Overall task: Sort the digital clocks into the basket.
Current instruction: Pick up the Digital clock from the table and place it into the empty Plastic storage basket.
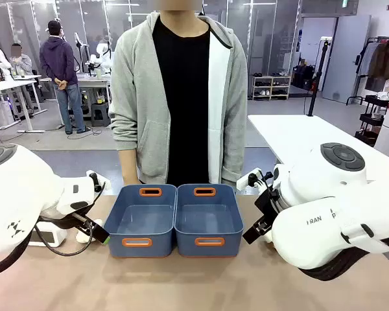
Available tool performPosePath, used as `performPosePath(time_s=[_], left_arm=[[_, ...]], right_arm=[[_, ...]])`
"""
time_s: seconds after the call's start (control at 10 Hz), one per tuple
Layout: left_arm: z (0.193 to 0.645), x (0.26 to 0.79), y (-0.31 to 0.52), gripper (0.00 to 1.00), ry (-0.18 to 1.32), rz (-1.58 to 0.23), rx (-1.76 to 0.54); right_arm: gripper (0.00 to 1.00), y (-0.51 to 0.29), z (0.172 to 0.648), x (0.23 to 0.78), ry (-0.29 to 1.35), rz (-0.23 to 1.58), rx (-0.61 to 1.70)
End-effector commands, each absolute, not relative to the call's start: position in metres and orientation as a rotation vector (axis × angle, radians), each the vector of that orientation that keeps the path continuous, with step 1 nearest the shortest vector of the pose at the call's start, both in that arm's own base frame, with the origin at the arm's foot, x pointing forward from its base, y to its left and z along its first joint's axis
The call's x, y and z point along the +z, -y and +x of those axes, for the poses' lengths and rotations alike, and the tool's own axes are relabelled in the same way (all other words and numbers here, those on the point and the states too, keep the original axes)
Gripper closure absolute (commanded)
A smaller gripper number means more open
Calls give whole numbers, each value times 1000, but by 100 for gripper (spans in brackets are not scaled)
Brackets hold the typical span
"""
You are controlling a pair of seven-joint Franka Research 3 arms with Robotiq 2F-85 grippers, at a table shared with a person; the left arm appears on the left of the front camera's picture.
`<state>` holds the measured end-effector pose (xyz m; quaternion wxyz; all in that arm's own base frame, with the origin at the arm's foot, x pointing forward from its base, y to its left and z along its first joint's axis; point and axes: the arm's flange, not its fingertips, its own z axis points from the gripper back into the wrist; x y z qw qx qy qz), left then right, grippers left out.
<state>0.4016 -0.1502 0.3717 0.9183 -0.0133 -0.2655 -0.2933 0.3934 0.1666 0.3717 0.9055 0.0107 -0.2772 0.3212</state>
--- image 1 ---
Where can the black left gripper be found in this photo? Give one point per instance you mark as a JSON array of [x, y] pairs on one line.
[[68, 220]]

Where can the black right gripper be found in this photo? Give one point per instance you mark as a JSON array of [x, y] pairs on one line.
[[267, 207]]

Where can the white pear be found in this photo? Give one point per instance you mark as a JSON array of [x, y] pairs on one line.
[[82, 237]]

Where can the white digital clock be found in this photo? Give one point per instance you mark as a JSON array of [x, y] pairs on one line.
[[53, 238]]

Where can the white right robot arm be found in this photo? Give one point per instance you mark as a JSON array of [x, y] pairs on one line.
[[311, 226]]

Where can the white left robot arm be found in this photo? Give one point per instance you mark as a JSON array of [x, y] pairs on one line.
[[19, 194]]

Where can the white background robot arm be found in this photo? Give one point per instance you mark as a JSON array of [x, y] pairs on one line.
[[1, 63]]

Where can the person's right forearm grey sleeve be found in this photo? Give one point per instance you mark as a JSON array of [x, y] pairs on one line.
[[126, 145]]

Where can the person's left forearm grey sleeve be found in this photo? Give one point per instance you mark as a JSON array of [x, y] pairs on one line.
[[233, 152]]

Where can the person's right hand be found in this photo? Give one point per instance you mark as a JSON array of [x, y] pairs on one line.
[[131, 180]]

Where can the white table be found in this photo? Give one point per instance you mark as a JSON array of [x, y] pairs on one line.
[[295, 133]]

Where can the grey step stool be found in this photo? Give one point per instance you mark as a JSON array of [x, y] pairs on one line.
[[100, 115]]

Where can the wooden shoe rack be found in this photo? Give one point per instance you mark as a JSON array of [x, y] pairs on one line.
[[271, 87]]

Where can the person in grey hoodie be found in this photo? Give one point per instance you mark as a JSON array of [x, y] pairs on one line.
[[181, 97]]

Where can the black utility cart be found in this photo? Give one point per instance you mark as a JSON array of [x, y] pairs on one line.
[[372, 120]]

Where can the black tripod stand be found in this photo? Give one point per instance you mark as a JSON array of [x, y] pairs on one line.
[[317, 77]]

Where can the white desk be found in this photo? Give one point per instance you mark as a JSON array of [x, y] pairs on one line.
[[9, 85]]

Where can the man in purple hoodie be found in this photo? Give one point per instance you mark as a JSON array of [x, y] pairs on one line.
[[60, 58]]

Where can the seated person grey top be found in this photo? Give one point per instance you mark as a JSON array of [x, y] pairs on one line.
[[21, 61]]

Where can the grey door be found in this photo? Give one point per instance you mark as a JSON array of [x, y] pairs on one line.
[[347, 58]]

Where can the black clothes rack with coats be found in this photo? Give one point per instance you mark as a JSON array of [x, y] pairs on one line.
[[381, 61]]

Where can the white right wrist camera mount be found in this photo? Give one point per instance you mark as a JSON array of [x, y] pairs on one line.
[[248, 179]]

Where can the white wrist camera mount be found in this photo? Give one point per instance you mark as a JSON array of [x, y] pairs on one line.
[[99, 178], [248, 179]]

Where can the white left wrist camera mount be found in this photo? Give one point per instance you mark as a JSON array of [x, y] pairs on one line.
[[99, 178]]

